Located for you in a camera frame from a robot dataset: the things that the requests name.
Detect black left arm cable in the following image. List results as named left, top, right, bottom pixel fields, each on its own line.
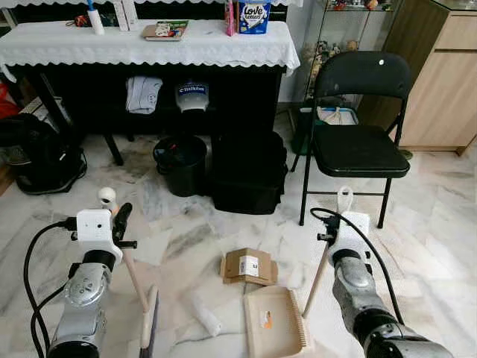
left=22, top=216, right=79, bottom=358

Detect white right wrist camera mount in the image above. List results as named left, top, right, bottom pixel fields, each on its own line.
left=332, top=211, right=372, bottom=258

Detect flat brown cardboard piece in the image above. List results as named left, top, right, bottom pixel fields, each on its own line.
left=221, top=248, right=279, bottom=286

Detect glass display cabinet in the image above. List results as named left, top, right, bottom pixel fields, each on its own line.
left=287, top=0, right=407, bottom=113

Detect white bottle blue cap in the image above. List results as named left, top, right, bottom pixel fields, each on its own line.
left=86, top=0, right=106, bottom=36

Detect white bag blue label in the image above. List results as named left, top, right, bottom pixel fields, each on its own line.
left=175, top=81, right=211, bottom=114

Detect white crumpled paper roll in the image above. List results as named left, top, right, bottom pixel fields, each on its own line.
left=186, top=291, right=224, bottom=338

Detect book with colourful cover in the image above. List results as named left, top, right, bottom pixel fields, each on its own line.
left=142, top=20, right=190, bottom=42

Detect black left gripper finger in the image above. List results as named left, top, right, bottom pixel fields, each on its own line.
left=112, top=201, right=134, bottom=238

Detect black storage box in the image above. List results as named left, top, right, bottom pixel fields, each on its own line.
left=211, top=131, right=289, bottom=216

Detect white hanging cloth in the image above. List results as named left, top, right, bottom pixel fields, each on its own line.
left=125, top=75, right=164, bottom=115

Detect black folding chair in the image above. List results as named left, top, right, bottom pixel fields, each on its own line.
left=300, top=51, right=413, bottom=228

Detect white lace tablecloth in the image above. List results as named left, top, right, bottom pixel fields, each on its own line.
left=0, top=20, right=301, bottom=75

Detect blue tissue pack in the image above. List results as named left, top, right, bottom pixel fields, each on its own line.
left=237, top=0, right=271, bottom=35

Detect red bag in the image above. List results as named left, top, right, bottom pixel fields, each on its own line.
left=0, top=81, right=21, bottom=120

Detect slim pink pack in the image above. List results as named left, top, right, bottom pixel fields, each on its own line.
left=225, top=0, right=239, bottom=37

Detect white upright carton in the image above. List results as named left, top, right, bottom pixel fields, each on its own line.
left=112, top=0, right=127, bottom=32
left=124, top=0, right=139, bottom=29

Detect black table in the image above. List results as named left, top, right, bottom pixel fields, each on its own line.
left=0, top=63, right=288, bottom=166

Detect beige broom white grip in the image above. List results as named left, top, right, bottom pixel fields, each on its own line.
left=98, top=186, right=159, bottom=357

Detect green tub white contents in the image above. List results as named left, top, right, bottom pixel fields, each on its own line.
left=289, top=104, right=360, bottom=155

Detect light wood sideboard cabinet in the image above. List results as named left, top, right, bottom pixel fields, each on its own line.
left=358, top=0, right=477, bottom=155

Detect black bucket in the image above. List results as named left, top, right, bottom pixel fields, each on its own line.
left=153, top=134, right=209, bottom=198

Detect beige long-handled dustpan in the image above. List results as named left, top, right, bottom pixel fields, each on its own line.
left=244, top=186, right=356, bottom=358

